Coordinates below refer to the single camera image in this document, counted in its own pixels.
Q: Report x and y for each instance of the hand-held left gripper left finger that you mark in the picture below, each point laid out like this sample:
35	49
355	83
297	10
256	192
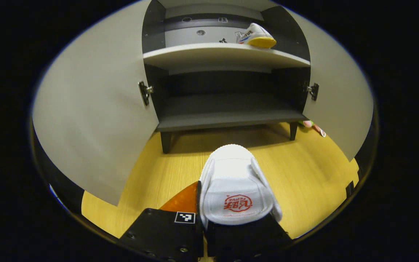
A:
158	233

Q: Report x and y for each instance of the metal door hinge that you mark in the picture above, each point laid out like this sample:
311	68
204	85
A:
145	92
313	91

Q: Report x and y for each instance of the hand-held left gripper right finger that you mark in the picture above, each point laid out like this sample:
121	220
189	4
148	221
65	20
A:
246	238

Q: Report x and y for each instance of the pink star plush toy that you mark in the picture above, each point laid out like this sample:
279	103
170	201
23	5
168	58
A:
313	126

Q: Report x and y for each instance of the white canvas shoe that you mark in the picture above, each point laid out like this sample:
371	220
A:
256	36
235	182

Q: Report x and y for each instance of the grey shoe cabinet door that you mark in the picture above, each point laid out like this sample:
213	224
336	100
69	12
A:
340	91
93	109

